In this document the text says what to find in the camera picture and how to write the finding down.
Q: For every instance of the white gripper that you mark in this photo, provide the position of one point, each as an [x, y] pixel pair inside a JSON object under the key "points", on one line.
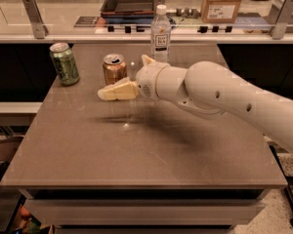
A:
{"points": [[148, 81]]}

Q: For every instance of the orange soda can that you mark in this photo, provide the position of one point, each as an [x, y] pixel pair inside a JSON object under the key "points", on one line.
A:
{"points": [[114, 67]]}

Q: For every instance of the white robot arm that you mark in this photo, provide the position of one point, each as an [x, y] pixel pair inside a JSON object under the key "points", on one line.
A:
{"points": [[208, 90]]}

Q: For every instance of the green soda can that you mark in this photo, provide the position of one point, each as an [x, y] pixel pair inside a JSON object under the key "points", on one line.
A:
{"points": [[64, 62]]}

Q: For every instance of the clear plastic water bottle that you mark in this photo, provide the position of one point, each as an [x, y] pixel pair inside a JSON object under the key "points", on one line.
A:
{"points": [[160, 35]]}

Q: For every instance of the dark open tray box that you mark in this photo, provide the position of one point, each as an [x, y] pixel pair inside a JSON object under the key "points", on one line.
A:
{"points": [[127, 8]]}

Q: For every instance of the brown cardboard box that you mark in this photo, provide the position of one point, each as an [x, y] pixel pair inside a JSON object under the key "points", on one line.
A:
{"points": [[219, 11]]}

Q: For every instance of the grey table drawer front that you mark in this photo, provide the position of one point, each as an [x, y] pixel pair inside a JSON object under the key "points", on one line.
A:
{"points": [[144, 212]]}

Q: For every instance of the left metal glass bracket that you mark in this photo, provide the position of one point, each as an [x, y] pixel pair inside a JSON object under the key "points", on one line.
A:
{"points": [[39, 28]]}

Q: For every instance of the metal glass bracket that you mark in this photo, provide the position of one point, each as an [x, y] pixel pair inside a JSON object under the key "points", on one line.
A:
{"points": [[280, 16], [39, 28]]}

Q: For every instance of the right metal glass bracket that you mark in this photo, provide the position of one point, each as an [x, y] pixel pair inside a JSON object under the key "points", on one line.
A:
{"points": [[280, 16]]}

